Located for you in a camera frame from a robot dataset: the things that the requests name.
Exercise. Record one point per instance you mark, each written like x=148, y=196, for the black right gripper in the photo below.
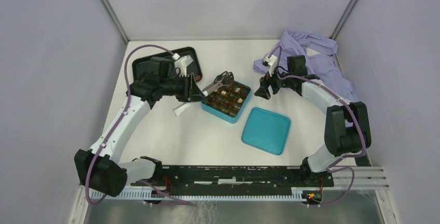
x=263, y=91

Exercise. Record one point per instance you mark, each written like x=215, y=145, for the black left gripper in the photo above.
x=191, y=92

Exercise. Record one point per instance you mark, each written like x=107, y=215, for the teal chocolate box with dividers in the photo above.
x=226, y=106

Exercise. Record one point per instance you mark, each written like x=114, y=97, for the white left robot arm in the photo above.
x=99, y=168

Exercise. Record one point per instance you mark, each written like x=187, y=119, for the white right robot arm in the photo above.
x=347, y=130

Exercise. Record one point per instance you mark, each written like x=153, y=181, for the teal box lid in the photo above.
x=266, y=130

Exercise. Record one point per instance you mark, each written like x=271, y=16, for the lavender crumpled cloth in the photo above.
x=319, y=54

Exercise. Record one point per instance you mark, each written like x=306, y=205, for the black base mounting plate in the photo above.
x=293, y=176

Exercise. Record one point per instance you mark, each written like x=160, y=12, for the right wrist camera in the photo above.
x=270, y=62

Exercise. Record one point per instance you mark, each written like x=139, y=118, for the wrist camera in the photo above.
x=270, y=62
x=182, y=64

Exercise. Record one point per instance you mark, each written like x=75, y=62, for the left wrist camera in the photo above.
x=182, y=64

